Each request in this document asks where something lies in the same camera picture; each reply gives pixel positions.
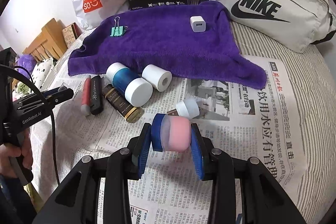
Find black cable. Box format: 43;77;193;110
12;65;60;185

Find white tape roll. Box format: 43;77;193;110
142;64;173;92

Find blue bottle white caps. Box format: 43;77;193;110
106;63;153;107

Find pink and blue small case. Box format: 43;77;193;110
151;114;191;152

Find newspaper sheet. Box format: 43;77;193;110
31;56;304;223

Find teal binder clip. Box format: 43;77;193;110
110;16;128;37

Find person's left hand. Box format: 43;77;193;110
0;128;33;178

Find black lipstick tube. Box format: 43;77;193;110
90;75;103;115

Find brown patterned book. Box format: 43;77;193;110
62;22;83;48

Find purple plush toy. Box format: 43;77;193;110
17;55;37;74

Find purple towel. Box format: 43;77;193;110
68;1;266;89

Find red pen clear cap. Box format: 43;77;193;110
81;76;91;116

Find white spotted pillow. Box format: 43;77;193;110
31;58;54;90

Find brown Grand Reserve lighter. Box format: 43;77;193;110
102;84;144;123

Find white USB charger cube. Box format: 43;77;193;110
190;16;206;32

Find wooden headboard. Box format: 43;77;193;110
23;18;68;62

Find small white USB light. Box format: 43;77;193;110
167;98;200;120

